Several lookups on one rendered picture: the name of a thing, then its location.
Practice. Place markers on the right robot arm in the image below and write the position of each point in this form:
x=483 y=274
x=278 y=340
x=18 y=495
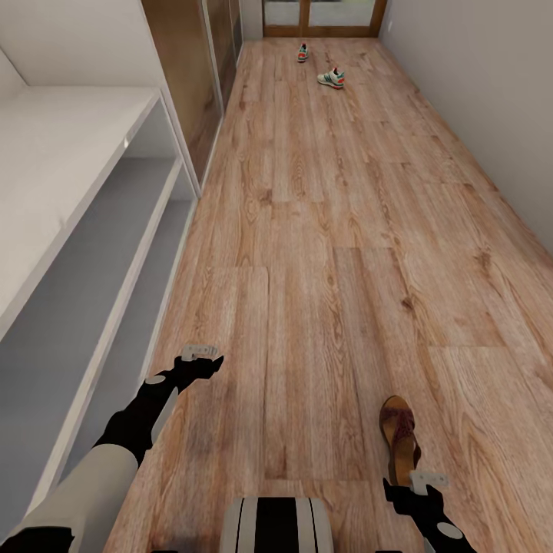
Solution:
x=425 y=506

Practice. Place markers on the robot trunk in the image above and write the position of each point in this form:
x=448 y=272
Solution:
x=276 y=525

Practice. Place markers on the door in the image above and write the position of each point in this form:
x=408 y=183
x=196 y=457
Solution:
x=322 y=18

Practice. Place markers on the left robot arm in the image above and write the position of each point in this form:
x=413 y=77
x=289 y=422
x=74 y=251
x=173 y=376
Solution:
x=78 y=516

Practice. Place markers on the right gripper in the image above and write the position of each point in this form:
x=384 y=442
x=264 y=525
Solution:
x=407 y=502

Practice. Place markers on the sandal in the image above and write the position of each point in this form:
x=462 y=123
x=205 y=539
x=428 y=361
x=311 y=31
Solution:
x=396 y=422

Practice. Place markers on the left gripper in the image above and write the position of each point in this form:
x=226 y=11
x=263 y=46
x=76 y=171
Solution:
x=200 y=368

